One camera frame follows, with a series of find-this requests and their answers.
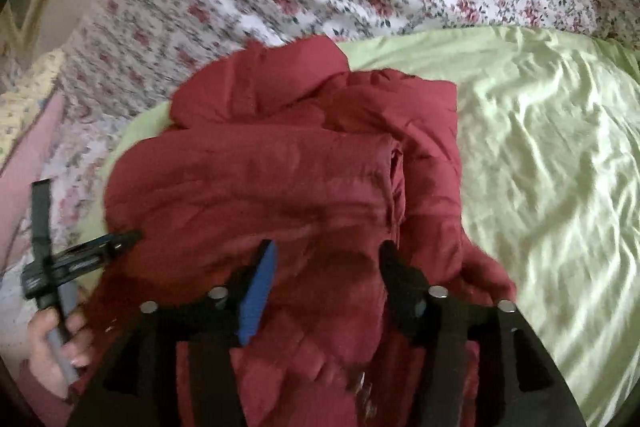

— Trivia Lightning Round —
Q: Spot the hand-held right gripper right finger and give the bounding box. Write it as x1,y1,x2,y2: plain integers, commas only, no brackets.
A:
378,241,586,427

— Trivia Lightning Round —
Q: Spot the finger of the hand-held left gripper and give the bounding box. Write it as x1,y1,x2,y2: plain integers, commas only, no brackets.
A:
70,230,144,270

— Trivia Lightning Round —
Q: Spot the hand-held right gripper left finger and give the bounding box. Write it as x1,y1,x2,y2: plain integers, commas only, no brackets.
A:
67,239,278,427

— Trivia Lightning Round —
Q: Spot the red quilted blanket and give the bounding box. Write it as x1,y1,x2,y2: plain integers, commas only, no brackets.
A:
70,34,518,427

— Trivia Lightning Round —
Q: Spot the person's left hand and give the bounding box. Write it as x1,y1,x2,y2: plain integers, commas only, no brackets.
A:
26,306,97,403

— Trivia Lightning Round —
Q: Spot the large-flower floral pillow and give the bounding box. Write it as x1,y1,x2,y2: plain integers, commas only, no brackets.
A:
37,142,118,255

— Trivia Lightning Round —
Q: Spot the pink pillow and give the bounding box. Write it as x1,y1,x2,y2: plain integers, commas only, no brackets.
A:
0,94,66,268

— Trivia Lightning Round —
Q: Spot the yellow floral pillow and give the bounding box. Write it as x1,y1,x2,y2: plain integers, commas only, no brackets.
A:
0,49,66,162

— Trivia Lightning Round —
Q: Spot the light green bed sheet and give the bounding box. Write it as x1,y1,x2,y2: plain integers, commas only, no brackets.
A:
95,26,640,427

